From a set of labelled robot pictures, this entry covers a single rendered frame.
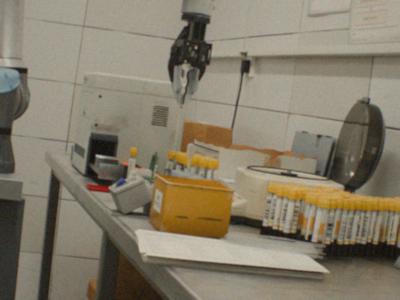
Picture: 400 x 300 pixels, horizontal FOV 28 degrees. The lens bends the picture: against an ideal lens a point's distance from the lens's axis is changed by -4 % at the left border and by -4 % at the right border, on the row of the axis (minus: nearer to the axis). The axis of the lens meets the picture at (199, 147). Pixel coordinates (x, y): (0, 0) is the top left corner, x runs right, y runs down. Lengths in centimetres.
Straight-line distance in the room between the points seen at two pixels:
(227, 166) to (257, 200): 34
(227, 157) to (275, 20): 83
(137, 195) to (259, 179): 28
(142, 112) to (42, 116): 133
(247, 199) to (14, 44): 66
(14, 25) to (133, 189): 53
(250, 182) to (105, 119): 65
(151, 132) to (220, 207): 83
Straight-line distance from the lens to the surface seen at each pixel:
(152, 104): 235
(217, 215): 155
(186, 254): 130
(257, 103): 286
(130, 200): 169
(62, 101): 362
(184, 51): 190
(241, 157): 212
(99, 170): 216
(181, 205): 153
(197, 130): 277
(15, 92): 183
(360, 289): 130
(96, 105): 231
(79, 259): 373
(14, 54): 195
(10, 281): 181
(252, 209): 180
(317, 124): 239
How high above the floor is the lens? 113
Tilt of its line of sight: 3 degrees down
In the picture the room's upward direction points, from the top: 8 degrees clockwise
